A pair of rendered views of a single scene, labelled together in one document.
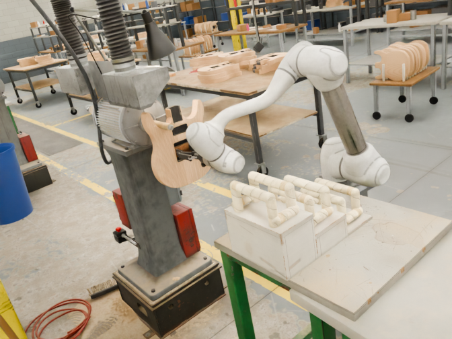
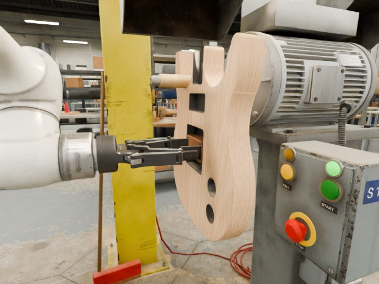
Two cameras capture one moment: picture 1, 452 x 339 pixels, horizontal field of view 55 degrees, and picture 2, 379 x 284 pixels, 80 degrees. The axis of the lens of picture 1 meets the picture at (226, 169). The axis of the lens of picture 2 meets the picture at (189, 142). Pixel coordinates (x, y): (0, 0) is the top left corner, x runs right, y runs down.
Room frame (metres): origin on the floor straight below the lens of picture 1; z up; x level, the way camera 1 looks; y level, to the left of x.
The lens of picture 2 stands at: (2.15, -0.30, 1.21)
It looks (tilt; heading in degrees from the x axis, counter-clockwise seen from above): 12 degrees down; 106
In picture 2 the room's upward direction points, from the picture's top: straight up
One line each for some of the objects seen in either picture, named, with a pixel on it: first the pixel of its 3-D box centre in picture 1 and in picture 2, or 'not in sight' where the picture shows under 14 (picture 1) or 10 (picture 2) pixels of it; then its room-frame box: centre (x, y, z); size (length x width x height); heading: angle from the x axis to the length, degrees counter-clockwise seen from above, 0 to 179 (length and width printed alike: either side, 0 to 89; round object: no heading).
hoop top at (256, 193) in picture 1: (251, 191); not in sight; (1.21, -0.07, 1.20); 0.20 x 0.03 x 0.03; 35
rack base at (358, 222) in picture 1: (329, 215); not in sight; (1.42, -0.36, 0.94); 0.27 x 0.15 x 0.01; 36
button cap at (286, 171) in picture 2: not in sight; (289, 171); (2.22, 0.15, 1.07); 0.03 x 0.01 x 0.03; 126
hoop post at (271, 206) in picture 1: (272, 212); not in sight; (1.15, -0.11, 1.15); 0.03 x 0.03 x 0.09
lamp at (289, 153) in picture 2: not in sight; (289, 154); (2.21, 0.15, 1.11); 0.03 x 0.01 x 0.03; 126
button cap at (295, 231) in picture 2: not in sight; (298, 229); (2.24, 0.11, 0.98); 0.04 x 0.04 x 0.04; 36
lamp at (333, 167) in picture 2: not in sight; (333, 168); (2.27, 0.08, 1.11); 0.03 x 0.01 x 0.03; 126
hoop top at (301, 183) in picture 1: (305, 184); not in sight; (1.35, -0.26, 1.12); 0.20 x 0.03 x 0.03; 35
